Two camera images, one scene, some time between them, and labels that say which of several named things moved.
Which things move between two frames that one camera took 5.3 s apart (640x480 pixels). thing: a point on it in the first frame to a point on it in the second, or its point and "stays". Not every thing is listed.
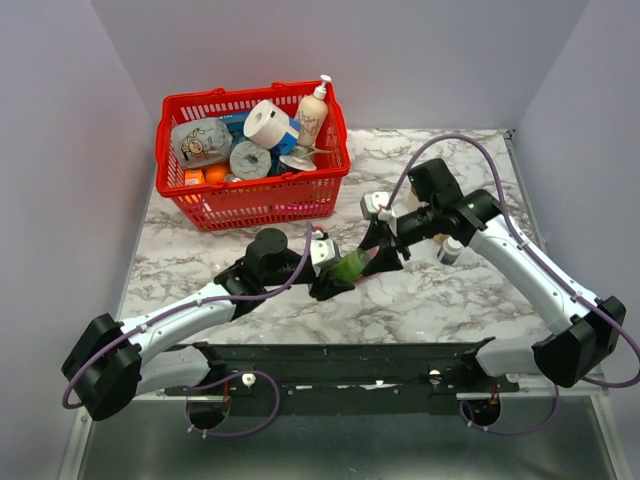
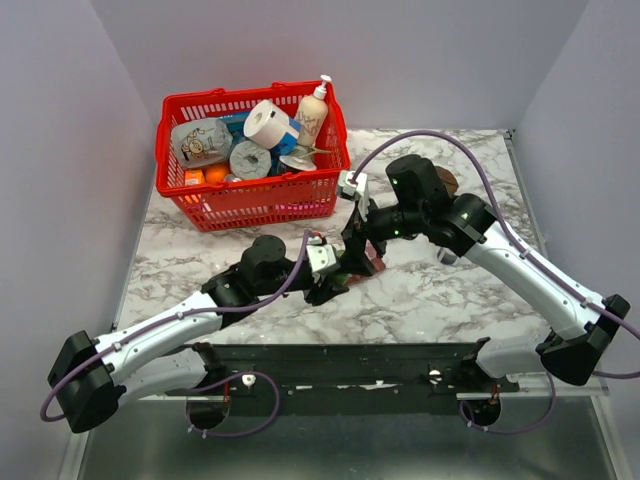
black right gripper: x=378 y=234 to x=356 y=262
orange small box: x=194 y=177 stays
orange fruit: x=216 y=173 stays
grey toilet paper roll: x=248 y=161 stays
